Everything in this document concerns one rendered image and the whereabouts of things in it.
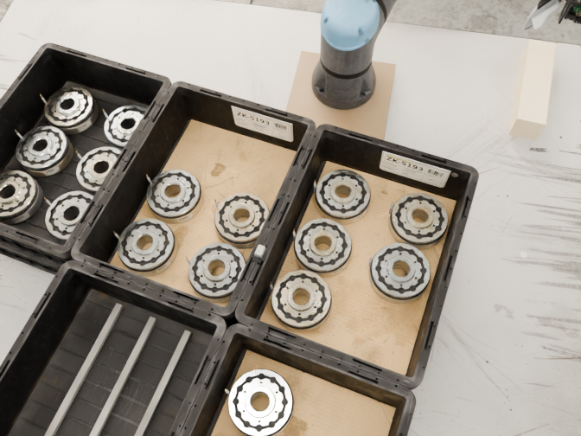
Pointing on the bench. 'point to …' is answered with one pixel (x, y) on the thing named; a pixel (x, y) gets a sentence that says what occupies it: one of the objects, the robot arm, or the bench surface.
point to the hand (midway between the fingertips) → (562, 34)
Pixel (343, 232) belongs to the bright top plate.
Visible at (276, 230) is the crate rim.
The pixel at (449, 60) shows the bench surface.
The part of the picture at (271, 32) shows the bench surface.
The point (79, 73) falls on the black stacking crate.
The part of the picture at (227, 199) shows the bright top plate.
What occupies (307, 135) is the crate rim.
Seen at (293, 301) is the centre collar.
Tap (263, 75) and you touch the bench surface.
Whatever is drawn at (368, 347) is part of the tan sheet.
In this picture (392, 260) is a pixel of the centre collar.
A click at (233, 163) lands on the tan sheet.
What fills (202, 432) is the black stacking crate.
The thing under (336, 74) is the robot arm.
